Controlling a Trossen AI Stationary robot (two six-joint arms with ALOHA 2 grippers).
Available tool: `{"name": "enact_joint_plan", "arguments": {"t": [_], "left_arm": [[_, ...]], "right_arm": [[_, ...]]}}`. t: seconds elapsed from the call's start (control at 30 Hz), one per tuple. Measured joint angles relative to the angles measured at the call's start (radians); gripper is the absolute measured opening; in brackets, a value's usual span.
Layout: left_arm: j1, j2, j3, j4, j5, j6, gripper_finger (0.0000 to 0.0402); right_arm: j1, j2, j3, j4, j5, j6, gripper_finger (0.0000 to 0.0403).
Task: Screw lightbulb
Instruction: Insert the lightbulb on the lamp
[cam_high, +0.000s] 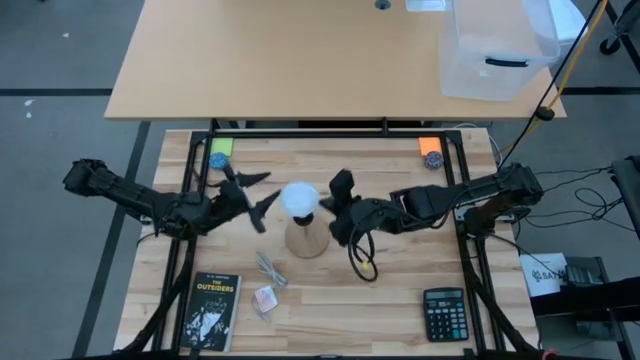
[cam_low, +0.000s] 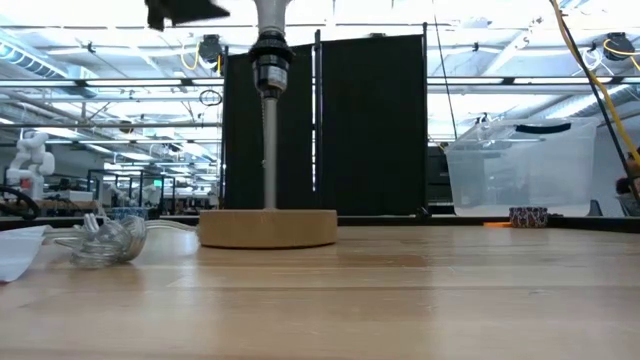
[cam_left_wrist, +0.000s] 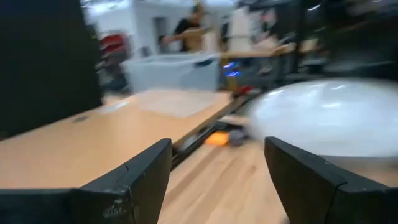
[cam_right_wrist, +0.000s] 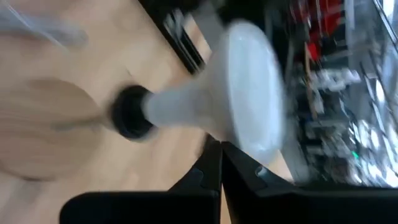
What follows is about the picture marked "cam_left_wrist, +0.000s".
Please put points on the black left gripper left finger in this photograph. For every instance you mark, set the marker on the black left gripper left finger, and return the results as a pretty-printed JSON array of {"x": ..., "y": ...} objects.
[{"x": 109, "y": 202}]

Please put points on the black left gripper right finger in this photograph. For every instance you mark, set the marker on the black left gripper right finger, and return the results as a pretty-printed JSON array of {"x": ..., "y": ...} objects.
[{"x": 326, "y": 202}]

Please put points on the light wooden desk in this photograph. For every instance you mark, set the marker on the light wooden desk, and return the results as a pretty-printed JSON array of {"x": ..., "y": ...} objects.
[{"x": 77, "y": 149}]

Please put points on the dark patterned tape roll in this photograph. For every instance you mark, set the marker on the dark patterned tape roll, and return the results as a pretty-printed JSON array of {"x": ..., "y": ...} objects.
[{"x": 237, "y": 137}]

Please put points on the orange sticky note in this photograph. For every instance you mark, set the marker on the orange sticky note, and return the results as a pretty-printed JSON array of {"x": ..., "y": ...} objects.
[{"x": 217, "y": 138}]

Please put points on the clear plastic storage bin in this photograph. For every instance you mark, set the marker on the clear plastic storage bin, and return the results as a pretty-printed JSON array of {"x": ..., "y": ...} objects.
[{"x": 171, "y": 74}]

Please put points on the black room divider panel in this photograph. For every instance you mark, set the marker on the black room divider panel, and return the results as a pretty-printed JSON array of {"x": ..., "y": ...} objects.
[{"x": 46, "y": 62}]

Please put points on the person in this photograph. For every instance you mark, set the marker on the person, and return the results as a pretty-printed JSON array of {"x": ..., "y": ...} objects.
[{"x": 189, "y": 34}]

